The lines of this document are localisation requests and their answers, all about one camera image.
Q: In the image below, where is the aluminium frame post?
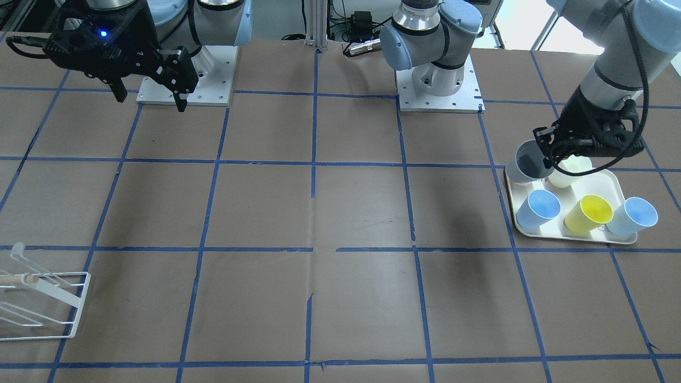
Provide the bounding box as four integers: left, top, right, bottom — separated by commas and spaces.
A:
302, 1, 330, 52

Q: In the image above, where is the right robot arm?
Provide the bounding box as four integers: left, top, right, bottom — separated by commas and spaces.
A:
25, 1, 252, 112

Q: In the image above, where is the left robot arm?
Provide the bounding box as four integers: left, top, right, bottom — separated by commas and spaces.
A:
379, 1, 679, 178

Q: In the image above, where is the pale green cup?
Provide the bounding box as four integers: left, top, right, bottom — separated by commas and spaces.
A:
548, 155, 593, 189

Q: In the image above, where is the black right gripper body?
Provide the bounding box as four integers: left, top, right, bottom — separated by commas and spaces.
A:
41, 1, 164, 85

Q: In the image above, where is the black power adapter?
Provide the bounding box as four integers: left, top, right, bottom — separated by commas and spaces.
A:
350, 11, 373, 34

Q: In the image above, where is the cream plastic tray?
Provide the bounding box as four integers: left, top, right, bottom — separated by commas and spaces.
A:
503, 166, 639, 245

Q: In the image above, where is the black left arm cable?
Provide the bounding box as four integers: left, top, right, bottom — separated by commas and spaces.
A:
617, 0, 651, 155

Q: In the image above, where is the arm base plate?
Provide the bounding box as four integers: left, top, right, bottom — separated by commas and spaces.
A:
136, 45, 238, 107
395, 55, 486, 113

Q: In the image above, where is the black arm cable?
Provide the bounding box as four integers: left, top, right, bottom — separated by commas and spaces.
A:
4, 33, 54, 59
617, 0, 651, 155

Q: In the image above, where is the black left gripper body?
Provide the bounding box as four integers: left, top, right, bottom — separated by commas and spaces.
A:
552, 89, 644, 157

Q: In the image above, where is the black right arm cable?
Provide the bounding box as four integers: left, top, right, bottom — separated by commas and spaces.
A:
4, 33, 54, 59

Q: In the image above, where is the yellow cup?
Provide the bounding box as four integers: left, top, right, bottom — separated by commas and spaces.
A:
564, 194, 614, 235

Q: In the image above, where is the light blue cup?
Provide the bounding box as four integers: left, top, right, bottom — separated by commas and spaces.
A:
605, 197, 659, 237

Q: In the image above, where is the white wire cup rack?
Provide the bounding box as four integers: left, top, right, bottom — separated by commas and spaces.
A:
1, 242, 92, 343

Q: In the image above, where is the white translucent plastic cup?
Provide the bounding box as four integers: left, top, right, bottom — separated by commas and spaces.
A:
504, 140, 554, 185

